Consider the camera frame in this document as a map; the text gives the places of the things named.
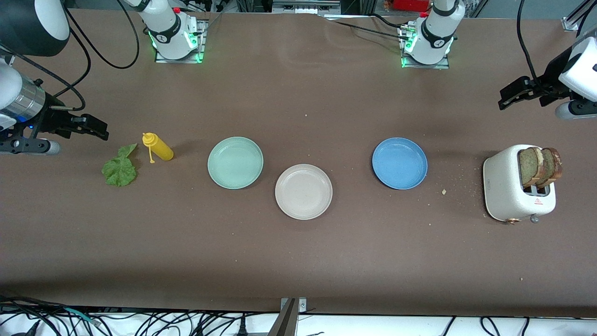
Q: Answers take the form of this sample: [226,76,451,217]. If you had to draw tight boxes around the blue plate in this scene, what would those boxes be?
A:
[372,137,429,190]

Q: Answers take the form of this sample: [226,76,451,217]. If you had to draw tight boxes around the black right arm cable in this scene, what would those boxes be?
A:
[0,0,141,112]

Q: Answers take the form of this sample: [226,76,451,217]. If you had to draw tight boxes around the dark crust bread slice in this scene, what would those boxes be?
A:
[536,147,563,189]

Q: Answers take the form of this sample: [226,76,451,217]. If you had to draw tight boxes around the red box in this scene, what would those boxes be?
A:
[384,0,433,13]

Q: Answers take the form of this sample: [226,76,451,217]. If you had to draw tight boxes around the light brown bread slice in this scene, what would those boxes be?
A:
[517,146,545,189]

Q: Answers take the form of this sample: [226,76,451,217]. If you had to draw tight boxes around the beige plate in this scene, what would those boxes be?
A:
[274,163,333,220]

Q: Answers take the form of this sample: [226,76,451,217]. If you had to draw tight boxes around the white toaster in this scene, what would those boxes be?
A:
[483,144,557,224]

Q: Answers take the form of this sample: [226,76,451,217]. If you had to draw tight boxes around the teal cable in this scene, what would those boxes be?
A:
[62,306,101,326]

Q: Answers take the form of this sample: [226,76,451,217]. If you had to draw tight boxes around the metal bracket with beam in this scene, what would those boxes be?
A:
[268,297,307,336]

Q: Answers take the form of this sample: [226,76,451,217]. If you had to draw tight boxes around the loose black cable loops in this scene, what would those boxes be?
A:
[437,316,533,336]

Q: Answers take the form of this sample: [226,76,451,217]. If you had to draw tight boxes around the black cable on table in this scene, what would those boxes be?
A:
[321,13,412,41]

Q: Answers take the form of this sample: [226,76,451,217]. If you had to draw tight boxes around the green lettuce leaf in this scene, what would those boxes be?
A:
[101,143,139,188]

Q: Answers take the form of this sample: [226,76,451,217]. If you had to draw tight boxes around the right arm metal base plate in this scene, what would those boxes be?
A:
[154,19,209,64]

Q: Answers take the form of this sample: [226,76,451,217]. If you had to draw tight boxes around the tangle of black cables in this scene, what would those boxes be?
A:
[0,293,327,336]

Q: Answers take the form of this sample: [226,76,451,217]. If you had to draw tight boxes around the yellow mustard squeeze bottle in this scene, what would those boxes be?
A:
[142,132,174,164]

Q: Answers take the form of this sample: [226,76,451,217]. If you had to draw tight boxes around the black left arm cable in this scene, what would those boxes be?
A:
[516,0,597,94]

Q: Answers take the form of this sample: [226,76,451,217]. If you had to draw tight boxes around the silver frame with black box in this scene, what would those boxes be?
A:
[272,0,342,15]

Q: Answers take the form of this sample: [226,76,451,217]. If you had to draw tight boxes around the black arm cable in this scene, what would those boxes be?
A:
[516,0,597,94]
[0,0,141,112]

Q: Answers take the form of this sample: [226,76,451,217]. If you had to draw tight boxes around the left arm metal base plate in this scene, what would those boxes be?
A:
[398,24,451,70]

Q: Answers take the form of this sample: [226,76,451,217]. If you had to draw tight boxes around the light green plate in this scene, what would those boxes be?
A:
[207,136,264,190]

